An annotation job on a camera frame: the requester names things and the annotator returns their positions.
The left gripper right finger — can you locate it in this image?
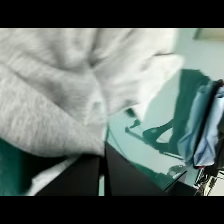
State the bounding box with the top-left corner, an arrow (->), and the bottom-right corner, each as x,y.
103,142 -> 173,197

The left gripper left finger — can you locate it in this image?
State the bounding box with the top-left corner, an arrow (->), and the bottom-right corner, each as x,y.
35,155 -> 102,197

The light grey shirt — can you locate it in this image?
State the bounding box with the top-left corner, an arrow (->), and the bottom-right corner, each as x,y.
0,28 -> 186,197

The pale blue garment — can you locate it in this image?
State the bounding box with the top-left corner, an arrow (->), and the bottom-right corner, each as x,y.
176,79 -> 224,168

